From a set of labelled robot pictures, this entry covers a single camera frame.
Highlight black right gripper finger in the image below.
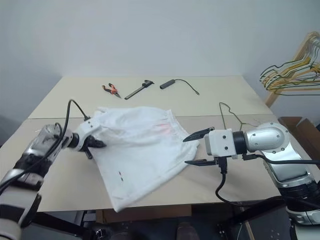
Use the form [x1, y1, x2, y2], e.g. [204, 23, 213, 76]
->
[184, 158, 215, 168]
[183, 127, 212, 144]

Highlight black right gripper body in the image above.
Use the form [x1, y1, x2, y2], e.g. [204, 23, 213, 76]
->
[203, 126, 221, 167]

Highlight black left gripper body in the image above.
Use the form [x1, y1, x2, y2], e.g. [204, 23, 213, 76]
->
[80, 136, 98, 152]

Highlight green wire hanger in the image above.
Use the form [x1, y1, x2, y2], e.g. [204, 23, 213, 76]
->
[219, 101, 262, 132]

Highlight white shorts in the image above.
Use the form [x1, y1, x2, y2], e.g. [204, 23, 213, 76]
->
[88, 105, 201, 214]

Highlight wooden hanger rack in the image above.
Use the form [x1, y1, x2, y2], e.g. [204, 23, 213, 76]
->
[264, 31, 320, 108]

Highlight black caliper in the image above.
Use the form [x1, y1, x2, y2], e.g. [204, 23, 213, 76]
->
[124, 78, 155, 101]

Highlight flat brown cardboard sheet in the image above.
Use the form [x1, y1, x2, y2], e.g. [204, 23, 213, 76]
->
[96, 204, 193, 225]

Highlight brown cardboard box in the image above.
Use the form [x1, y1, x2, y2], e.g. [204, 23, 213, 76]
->
[276, 115, 320, 161]

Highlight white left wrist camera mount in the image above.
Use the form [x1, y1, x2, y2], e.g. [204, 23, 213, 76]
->
[73, 118, 102, 152]

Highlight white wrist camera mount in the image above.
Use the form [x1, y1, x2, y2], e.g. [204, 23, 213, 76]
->
[204, 128, 239, 161]
[73, 118, 102, 152]

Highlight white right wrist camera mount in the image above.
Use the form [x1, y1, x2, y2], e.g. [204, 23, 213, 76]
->
[204, 128, 239, 161]

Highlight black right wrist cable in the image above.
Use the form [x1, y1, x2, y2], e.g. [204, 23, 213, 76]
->
[215, 156, 289, 207]
[241, 153, 320, 166]

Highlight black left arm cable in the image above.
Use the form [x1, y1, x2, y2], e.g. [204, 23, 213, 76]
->
[0, 99, 92, 193]

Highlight orange handled pliers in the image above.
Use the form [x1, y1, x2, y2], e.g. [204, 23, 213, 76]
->
[101, 82, 122, 99]

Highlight black usb hub with cable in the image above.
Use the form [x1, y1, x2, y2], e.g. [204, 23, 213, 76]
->
[159, 78, 201, 96]

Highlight yellow wire hanger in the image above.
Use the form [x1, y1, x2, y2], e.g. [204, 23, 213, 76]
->
[264, 71, 320, 96]

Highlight bunch of wire hangers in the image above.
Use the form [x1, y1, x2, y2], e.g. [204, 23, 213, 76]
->
[259, 62, 320, 89]

